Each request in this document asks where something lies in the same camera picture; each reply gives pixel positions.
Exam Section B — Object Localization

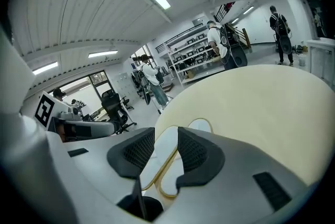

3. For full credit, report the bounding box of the black framed window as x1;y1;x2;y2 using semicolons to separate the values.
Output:
59;70;112;122

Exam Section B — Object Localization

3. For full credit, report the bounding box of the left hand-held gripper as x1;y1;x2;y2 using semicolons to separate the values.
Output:
33;91;119;142

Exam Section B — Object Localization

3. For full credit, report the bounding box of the black office chair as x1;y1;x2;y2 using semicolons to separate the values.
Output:
120;95;135;111
100;88;138;135

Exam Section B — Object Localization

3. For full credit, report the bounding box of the row of grey equipment cases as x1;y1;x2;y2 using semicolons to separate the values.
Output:
172;33;218;65

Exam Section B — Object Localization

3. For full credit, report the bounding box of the white locker cabinet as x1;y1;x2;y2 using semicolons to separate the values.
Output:
111;72;140;104

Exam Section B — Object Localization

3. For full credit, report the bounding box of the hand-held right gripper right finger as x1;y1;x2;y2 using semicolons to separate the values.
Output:
172;126;311;221

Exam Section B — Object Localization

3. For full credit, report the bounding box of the white shelving unit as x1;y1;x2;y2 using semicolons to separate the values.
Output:
165;26;226;85

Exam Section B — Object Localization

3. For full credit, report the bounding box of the white table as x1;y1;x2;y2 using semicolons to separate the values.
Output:
305;37;335;84

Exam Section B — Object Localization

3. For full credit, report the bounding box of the grey oval hanging bag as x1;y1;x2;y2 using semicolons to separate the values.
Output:
230;43;249;68
142;85;152;106

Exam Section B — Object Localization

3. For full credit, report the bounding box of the white slipper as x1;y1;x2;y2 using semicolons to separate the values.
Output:
159;118;213;199
140;126;181;192

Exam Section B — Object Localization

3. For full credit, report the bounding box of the dark staircase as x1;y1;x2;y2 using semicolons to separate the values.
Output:
213;1;252;49

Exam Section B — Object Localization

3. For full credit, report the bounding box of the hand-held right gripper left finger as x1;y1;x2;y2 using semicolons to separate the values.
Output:
65;127;155;205

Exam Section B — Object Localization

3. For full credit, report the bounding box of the round beige table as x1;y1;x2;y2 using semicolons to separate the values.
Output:
116;64;335;221

